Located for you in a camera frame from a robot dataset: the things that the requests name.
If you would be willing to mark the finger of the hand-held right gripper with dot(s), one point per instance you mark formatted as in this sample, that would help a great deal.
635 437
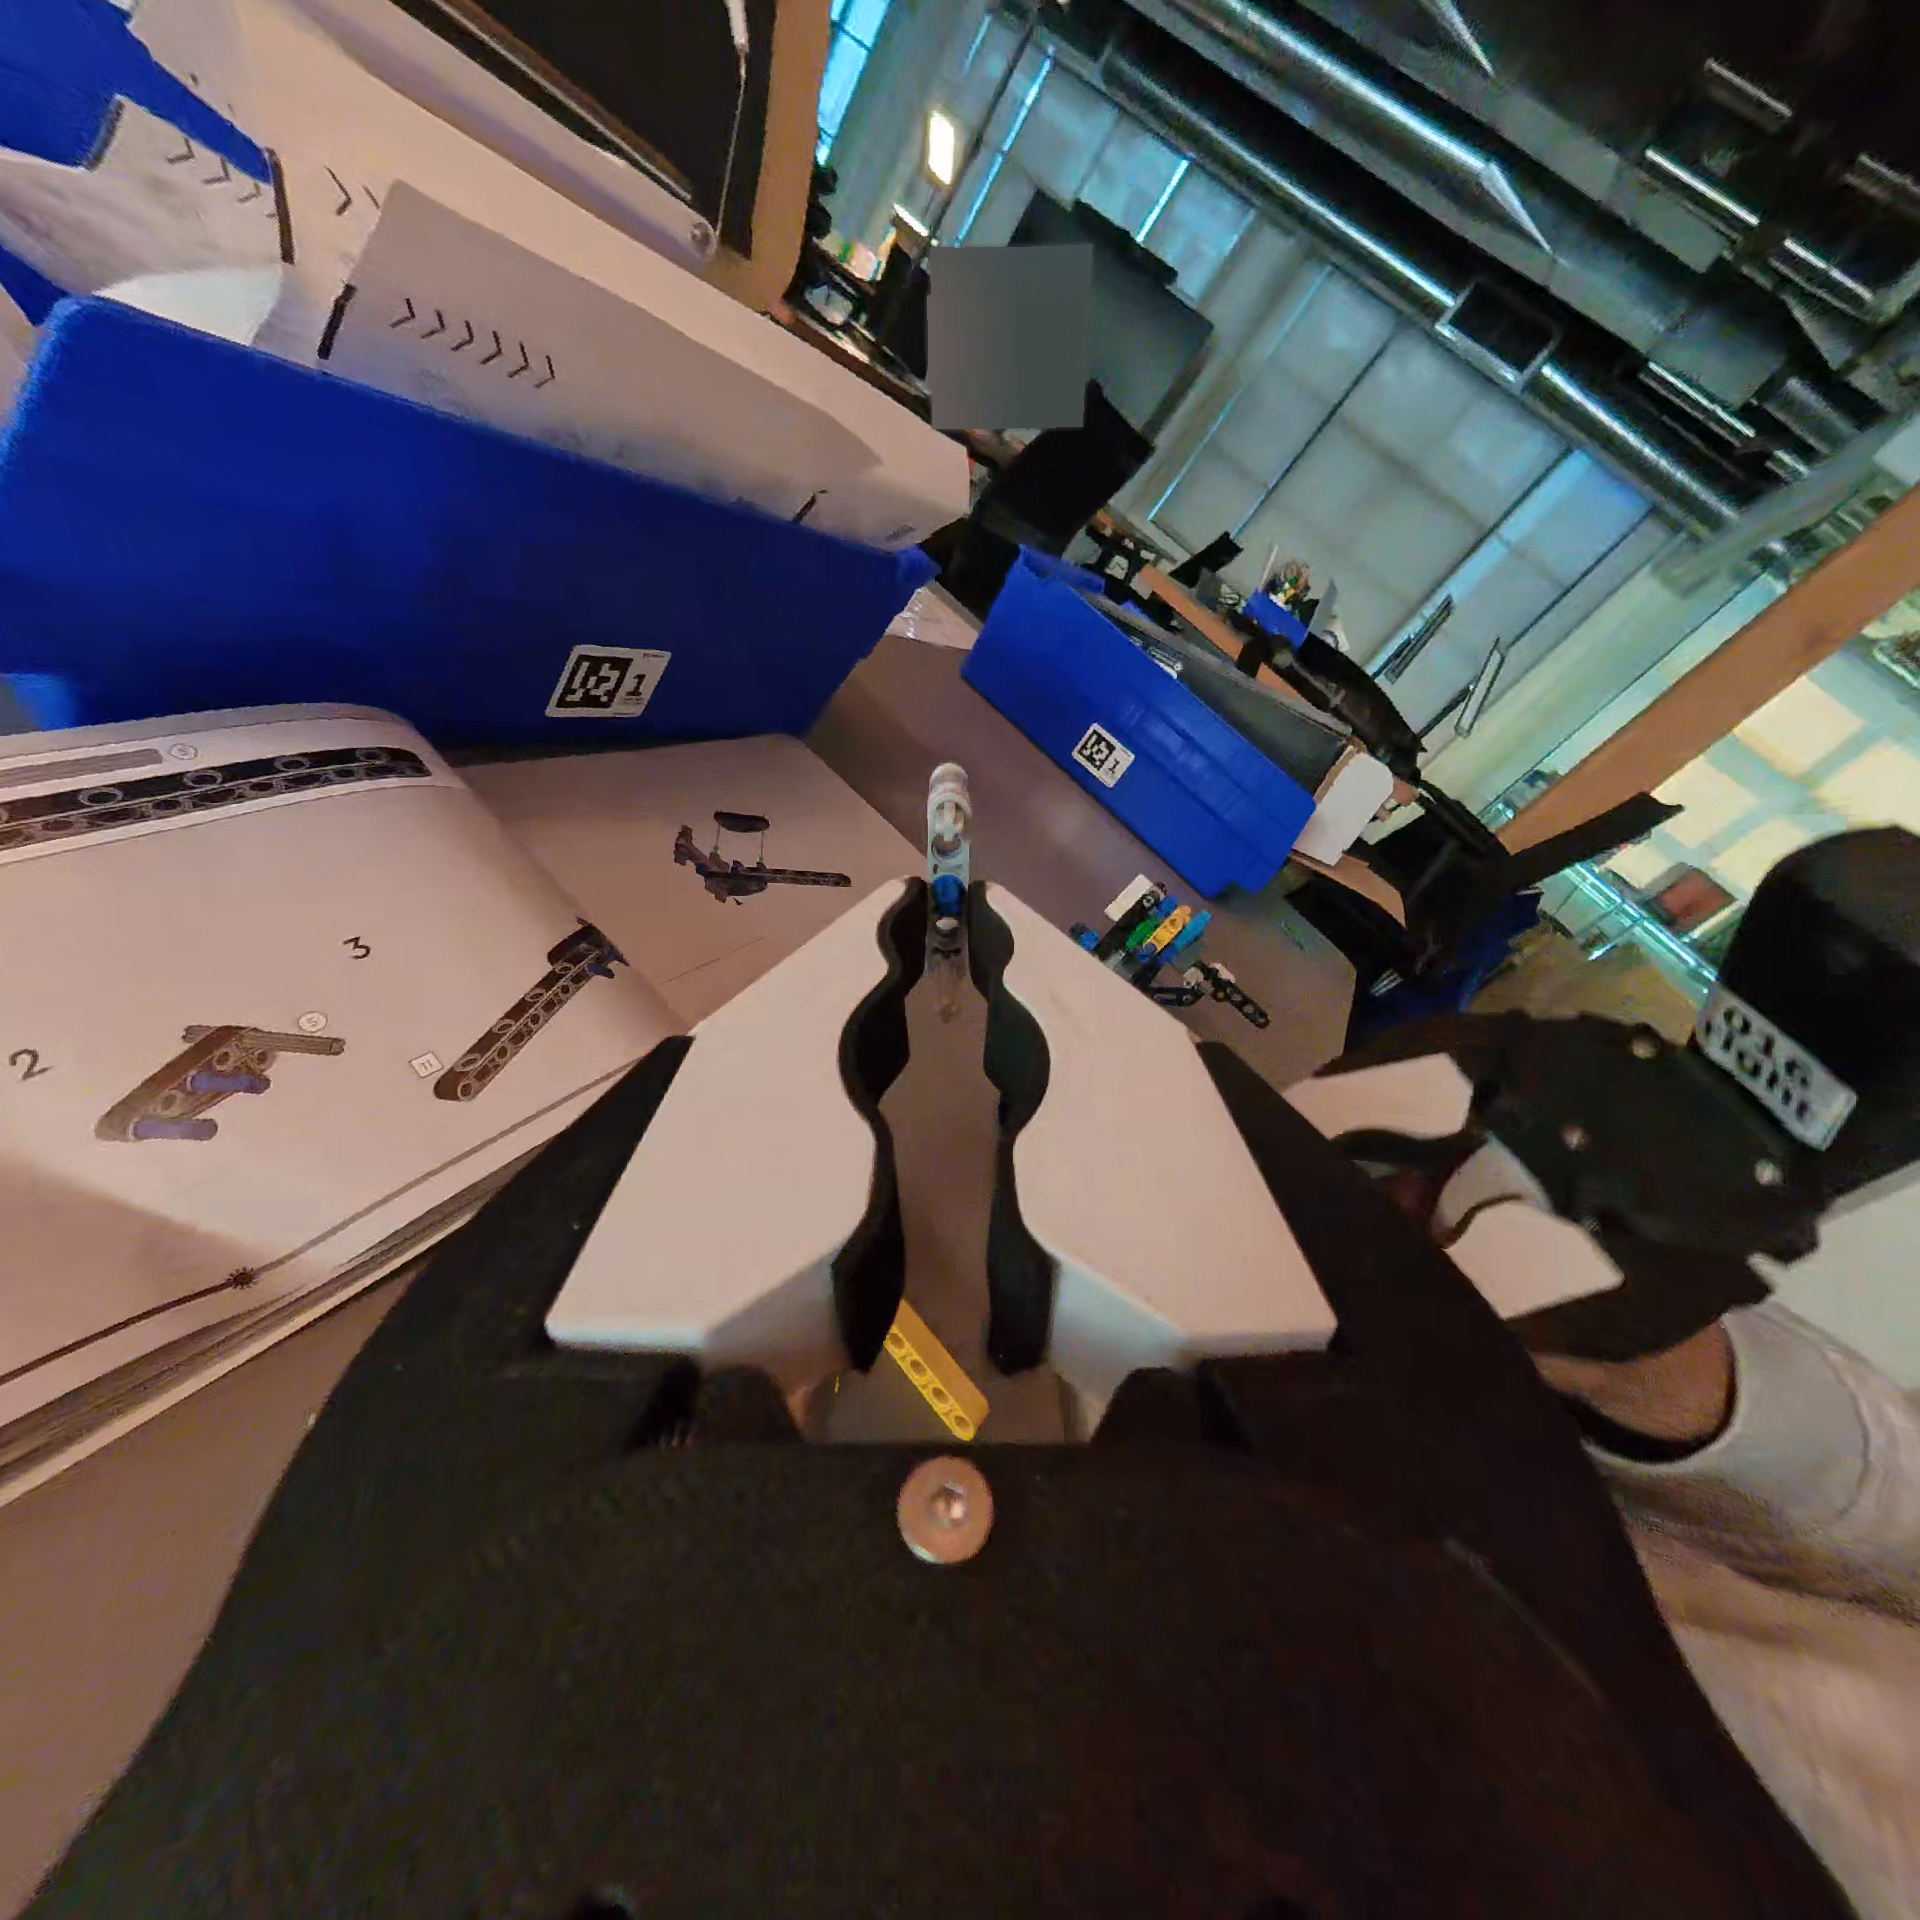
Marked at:
1387 1099
1545 1268

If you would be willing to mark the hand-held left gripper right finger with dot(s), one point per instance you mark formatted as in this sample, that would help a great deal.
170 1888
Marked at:
1154 1185

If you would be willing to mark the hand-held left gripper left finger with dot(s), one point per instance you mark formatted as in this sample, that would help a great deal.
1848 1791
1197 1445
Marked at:
707 1171

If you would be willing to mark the grey lego beam blue pin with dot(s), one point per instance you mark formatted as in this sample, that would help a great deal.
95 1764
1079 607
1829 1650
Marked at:
948 840

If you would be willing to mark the person's right forearm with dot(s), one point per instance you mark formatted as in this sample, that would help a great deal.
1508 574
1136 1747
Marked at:
1787 1619

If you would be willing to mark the colourful lego assembly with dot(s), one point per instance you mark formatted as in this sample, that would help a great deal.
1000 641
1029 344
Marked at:
1148 932

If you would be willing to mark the yellow lego beam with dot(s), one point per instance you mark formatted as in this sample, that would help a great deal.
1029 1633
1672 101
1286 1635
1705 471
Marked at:
931 1376

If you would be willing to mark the lego instruction booklet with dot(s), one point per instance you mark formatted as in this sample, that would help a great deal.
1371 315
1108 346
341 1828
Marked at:
300 932

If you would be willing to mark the person's right hand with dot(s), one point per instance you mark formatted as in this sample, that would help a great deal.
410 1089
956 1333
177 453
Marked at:
1639 1398

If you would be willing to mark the white cardboard sheet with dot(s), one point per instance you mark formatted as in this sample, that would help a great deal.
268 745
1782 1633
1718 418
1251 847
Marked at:
1345 804

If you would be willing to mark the blue plastic bin with cardboard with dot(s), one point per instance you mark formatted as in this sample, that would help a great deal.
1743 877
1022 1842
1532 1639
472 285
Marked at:
1141 753

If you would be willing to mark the wooden desk with clutter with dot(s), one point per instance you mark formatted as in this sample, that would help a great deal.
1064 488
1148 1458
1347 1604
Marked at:
1322 675

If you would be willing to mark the blue pen cup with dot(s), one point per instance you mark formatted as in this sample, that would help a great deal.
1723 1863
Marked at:
1275 618

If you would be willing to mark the large blue plastic bin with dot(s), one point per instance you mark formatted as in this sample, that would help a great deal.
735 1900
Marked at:
331 554

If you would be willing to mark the white cardboard box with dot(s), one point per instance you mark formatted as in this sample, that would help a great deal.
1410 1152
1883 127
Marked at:
132 226
599 374

